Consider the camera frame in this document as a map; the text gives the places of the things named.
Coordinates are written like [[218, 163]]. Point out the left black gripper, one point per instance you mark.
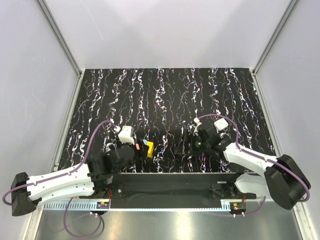
[[142, 153]]

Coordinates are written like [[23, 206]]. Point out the yellow socket block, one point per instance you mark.
[[150, 150]]

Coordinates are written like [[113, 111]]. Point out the right aluminium frame post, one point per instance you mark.
[[275, 35]]

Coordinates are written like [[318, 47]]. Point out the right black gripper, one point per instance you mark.
[[190, 140]]

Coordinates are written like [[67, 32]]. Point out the aluminium frame post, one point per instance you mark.
[[275, 35], [58, 35]]

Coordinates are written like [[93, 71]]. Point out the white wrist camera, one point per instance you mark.
[[197, 128], [125, 134]]

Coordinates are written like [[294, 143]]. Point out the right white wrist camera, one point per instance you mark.
[[197, 128]]

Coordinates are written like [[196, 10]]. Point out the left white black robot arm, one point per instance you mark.
[[90, 180]]

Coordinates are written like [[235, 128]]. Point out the white plug adapter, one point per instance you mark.
[[221, 124]]

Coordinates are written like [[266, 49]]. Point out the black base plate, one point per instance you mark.
[[168, 192]]

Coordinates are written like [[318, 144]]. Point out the left aluminium frame post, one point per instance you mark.
[[58, 35]]

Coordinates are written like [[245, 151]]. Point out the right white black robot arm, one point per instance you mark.
[[276, 177]]

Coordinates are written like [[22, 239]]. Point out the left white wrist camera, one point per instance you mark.
[[125, 134]]

